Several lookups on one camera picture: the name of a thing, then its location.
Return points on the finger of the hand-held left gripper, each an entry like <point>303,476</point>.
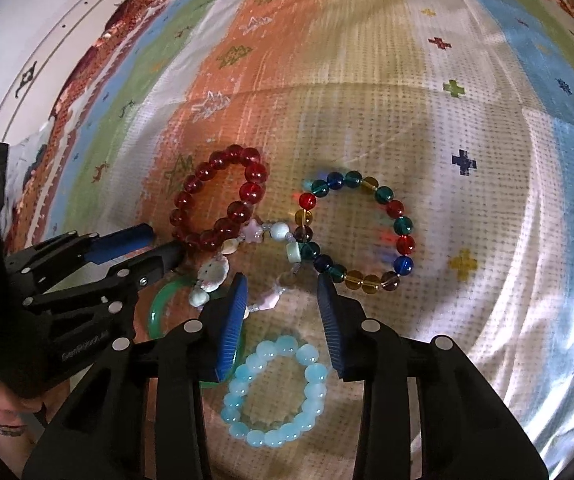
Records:
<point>122,241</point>
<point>159,257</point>

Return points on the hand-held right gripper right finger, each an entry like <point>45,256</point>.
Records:
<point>333,332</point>

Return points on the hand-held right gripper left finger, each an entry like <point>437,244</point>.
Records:
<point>231,332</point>

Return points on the green bangle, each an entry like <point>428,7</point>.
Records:
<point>159,306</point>

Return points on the person's left hand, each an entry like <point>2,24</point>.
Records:
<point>2,410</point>

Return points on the white cabinet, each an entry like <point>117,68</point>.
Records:
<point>32,35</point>

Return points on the striped patterned cloth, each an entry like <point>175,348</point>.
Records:
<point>367,85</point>

